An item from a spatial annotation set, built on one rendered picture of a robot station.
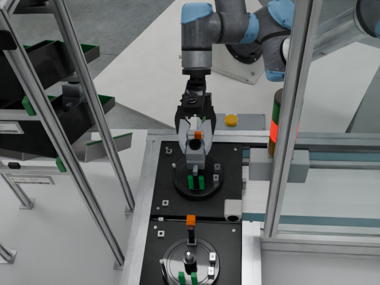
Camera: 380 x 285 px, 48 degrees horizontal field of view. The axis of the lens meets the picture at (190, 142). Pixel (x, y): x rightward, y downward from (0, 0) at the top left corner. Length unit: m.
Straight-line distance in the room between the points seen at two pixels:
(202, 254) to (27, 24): 2.89
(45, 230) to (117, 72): 0.67
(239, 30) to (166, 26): 0.82
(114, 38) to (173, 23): 1.45
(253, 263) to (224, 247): 0.08
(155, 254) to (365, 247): 0.52
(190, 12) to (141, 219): 0.54
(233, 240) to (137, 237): 0.25
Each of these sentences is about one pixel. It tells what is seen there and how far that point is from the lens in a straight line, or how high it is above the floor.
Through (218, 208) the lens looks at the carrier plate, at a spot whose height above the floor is 0.97.
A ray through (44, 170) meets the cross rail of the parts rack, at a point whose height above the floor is 1.31.
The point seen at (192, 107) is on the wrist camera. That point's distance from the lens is 0.95.
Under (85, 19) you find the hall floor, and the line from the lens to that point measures 3.53.
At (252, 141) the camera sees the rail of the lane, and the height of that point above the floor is 0.96.
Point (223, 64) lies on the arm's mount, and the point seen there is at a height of 0.91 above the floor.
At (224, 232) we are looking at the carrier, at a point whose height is 0.97.
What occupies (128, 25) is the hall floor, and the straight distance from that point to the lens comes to 3.37.
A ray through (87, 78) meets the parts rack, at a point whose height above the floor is 1.39.
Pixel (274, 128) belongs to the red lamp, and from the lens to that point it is 0.79.
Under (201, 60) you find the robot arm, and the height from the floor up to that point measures 1.28.
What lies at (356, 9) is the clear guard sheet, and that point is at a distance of 0.61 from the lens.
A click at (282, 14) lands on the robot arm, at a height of 1.14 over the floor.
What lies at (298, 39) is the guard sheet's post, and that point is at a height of 1.58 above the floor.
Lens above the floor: 1.96
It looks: 52 degrees down
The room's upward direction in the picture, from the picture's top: 7 degrees counter-clockwise
